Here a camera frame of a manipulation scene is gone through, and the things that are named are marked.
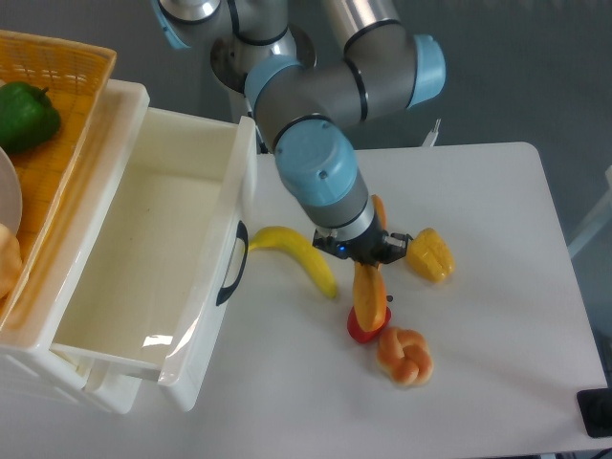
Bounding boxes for pale bread roll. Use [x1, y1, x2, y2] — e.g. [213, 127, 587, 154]
[0, 224, 23, 298]

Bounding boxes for white plastic drawer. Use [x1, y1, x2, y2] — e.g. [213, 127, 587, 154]
[49, 106, 258, 413]

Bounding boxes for black drawer handle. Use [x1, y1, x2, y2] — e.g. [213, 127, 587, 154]
[216, 220, 249, 307]

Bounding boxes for yellow banana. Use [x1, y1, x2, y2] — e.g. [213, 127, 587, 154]
[249, 226, 338, 299]

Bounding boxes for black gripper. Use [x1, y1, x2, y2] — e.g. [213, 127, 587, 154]
[312, 213, 413, 266]

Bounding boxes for white plate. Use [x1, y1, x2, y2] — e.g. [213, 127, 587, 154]
[0, 150, 23, 234]

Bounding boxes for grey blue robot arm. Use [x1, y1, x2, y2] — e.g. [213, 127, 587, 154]
[152, 1, 446, 266]

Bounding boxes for yellow bell pepper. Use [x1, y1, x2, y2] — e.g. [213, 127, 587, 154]
[405, 228, 455, 283]

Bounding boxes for orange woven basket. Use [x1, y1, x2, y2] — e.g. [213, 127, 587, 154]
[1, 30, 117, 317]

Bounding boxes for braided bread roll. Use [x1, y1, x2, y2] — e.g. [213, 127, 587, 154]
[376, 327, 434, 387]

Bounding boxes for red bell pepper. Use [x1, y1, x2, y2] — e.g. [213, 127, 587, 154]
[346, 296, 392, 343]

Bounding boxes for long orange bread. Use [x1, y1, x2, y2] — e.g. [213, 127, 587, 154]
[351, 193, 388, 333]

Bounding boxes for white drawer cabinet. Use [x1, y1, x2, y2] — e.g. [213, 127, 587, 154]
[1, 79, 149, 413]

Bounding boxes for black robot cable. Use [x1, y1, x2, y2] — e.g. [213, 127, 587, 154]
[244, 95, 272, 155]

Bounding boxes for black device at edge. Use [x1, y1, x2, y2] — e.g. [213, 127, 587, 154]
[577, 388, 611, 438]

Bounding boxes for green bell pepper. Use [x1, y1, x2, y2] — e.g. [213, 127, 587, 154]
[1, 81, 61, 154]

